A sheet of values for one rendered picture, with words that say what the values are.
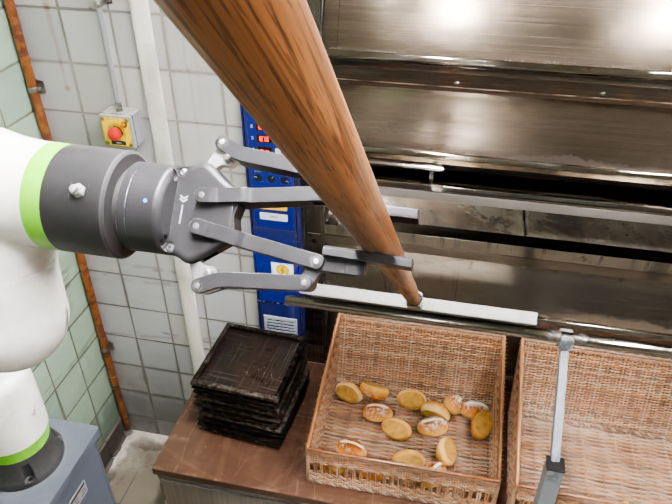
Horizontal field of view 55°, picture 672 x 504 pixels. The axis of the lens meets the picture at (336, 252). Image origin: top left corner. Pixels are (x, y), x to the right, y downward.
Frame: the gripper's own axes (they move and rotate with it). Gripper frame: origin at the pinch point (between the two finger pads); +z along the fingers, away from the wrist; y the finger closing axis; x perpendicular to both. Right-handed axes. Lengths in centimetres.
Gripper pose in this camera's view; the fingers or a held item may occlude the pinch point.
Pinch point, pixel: (373, 235)
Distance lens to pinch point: 51.0
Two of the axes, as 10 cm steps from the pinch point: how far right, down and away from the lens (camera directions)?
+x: -1.5, -1.2, -9.8
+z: 9.8, 1.3, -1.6
